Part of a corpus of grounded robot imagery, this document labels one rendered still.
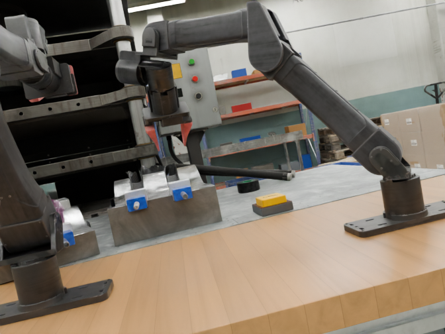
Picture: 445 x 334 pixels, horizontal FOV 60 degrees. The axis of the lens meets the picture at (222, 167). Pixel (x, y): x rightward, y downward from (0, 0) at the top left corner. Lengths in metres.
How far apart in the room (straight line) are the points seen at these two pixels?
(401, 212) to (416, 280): 0.21
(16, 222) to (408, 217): 0.60
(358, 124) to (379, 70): 7.79
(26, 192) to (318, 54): 7.69
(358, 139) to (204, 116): 1.22
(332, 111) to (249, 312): 0.38
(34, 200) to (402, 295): 0.50
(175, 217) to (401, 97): 7.86
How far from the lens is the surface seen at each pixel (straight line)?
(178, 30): 0.81
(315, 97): 0.70
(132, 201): 0.89
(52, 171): 1.77
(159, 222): 0.93
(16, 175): 0.59
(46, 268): 0.63
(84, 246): 0.90
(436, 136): 4.64
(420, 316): 0.57
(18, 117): 1.81
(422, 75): 8.85
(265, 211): 0.91
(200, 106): 1.82
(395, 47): 8.68
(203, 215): 0.94
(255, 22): 0.72
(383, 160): 0.66
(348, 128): 0.69
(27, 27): 0.85
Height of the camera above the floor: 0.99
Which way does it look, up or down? 4 degrees down
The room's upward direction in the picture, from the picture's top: 11 degrees counter-clockwise
